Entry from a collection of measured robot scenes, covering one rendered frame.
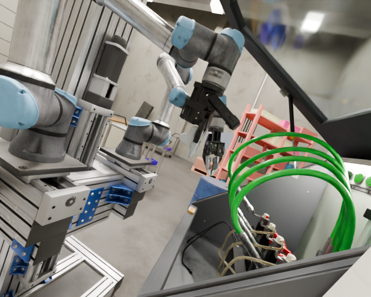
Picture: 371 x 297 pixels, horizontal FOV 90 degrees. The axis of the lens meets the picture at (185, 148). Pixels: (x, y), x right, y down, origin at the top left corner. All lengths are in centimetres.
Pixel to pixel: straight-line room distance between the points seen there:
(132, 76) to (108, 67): 984
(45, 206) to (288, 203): 96
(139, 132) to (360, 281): 96
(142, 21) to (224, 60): 29
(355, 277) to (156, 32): 71
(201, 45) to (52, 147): 55
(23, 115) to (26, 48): 15
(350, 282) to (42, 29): 75
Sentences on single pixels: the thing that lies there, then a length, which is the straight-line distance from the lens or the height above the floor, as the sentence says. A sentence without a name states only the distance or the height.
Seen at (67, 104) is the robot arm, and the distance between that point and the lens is 71.
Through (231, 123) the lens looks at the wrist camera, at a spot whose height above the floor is 136.
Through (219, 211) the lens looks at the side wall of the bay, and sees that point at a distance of 103.
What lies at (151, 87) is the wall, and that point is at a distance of 995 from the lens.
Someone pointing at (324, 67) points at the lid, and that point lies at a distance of 81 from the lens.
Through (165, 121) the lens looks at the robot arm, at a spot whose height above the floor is 130.
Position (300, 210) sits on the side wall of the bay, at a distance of 108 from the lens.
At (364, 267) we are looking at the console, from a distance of 38.
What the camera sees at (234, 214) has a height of 117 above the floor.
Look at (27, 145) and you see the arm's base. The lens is 73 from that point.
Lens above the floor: 130
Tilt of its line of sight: 5 degrees down
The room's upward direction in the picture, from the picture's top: 22 degrees clockwise
